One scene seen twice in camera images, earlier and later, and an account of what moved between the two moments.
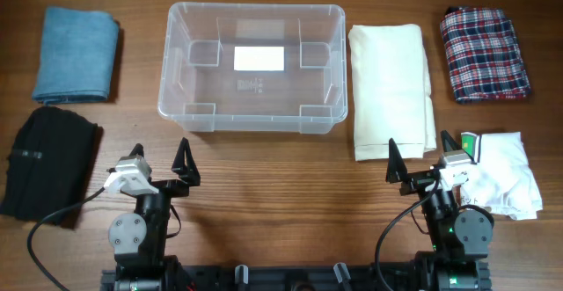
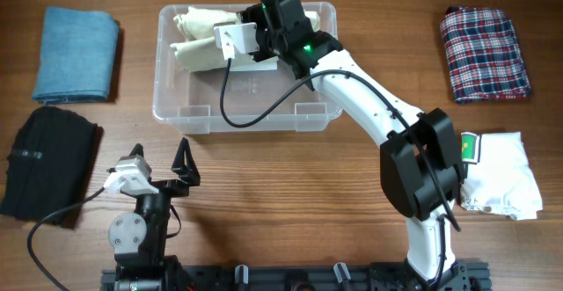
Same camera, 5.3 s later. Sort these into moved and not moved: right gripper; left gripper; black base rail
Moved: right gripper
Not moved: black base rail; left gripper
